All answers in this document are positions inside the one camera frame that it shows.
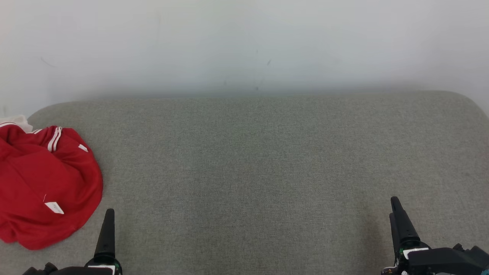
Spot red Bulls basketball jersey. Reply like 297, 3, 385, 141
0, 125, 104, 251

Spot red shorts with white trim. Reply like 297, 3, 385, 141
0, 115, 33, 133

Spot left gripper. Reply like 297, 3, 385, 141
57, 208, 123, 275

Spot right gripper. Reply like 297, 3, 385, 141
382, 197, 455, 275

